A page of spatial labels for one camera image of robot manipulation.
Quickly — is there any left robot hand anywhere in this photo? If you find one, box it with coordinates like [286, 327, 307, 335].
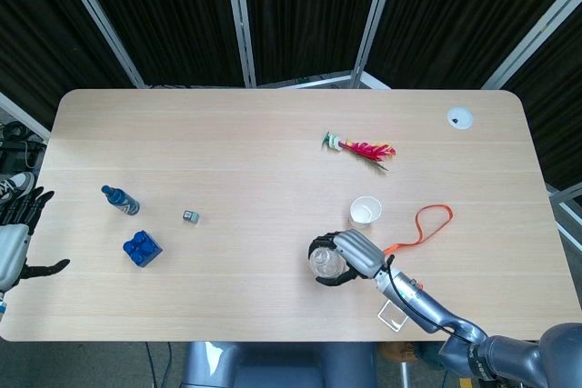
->
[0, 186, 72, 299]

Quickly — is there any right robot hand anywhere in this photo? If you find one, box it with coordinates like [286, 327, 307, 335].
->
[307, 229, 393, 287]

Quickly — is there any clear plastic bottle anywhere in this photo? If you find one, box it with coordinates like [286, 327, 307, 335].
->
[308, 245, 349, 281]

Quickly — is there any white paper cup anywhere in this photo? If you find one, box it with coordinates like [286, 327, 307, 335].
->
[348, 195, 382, 227]

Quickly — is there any blue spray bottle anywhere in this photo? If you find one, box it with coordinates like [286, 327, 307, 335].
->
[100, 184, 141, 217]

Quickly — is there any black white sneaker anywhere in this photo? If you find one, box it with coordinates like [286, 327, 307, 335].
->
[0, 171, 36, 203]

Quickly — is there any red feather shuttlecock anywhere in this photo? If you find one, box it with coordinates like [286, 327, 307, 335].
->
[321, 131, 397, 173]

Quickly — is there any blue toy building block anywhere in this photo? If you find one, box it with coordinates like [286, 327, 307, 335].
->
[122, 229, 164, 267]

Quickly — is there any grey-blue robot torso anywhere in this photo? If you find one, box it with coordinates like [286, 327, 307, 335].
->
[181, 341, 378, 388]

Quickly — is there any black fabric partition panel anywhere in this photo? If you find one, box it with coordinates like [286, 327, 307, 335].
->
[0, 0, 137, 130]
[240, 0, 387, 85]
[366, 0, 582, 89]
[72, 0, 246, 88]
[504, 15, 582, 189]

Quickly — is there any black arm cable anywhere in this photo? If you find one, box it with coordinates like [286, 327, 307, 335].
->
[385, 254, 469, 343]

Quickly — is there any black equipment with cables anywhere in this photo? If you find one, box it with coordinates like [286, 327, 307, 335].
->
[0, 120, 49, 171]

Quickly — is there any silver partition frame rail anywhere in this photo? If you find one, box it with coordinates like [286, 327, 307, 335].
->
[0, 91, 51, 140]
[547, 181, 582, 244]

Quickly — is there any white cable grommet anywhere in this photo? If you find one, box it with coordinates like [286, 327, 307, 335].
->
[446, 106, 474, 130]

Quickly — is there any silver partition base rail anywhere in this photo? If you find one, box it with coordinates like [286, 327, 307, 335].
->
[256, 70, 392, 90]

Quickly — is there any silver partition frame post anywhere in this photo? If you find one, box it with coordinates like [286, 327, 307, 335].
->
[222, 0, 258, 89]
[351, 0, 402, 89]
[480, 0, 582, 90]
[51, 0, 147, 89]

